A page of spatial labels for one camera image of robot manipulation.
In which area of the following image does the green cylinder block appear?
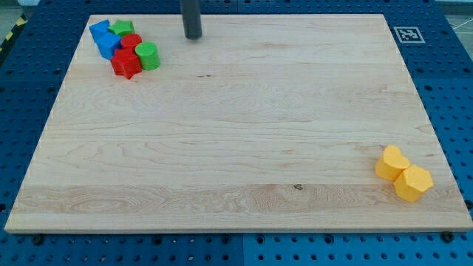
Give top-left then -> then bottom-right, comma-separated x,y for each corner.
135,41 -> 160,70

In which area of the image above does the red star block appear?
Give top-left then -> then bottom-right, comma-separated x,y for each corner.
110,48 -> 142,79

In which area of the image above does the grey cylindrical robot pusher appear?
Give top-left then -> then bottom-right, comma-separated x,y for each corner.
180,0 -> 203,40

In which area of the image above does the red cylinder block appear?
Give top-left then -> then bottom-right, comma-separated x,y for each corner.
120,33 -> 143,50

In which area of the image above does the green star block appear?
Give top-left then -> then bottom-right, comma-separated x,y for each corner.
108,19 -> 135,37

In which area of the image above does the blue cube block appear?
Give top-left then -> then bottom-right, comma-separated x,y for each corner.
96,33 -> 121,60

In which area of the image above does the yellow heart block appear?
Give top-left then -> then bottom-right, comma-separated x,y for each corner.
375,145 -> 411,181

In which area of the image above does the blue triangular block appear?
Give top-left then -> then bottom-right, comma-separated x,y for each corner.
89,19 -> 110,42

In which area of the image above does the yellow hexagon block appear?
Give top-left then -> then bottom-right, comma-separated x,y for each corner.
394,165 -> 434,202

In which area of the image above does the white fiducial marker tag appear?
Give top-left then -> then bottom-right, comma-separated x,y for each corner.
393,26 -> 425,44

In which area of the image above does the yellow black hazard tape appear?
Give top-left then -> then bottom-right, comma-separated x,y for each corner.
1,13 -> 28,54

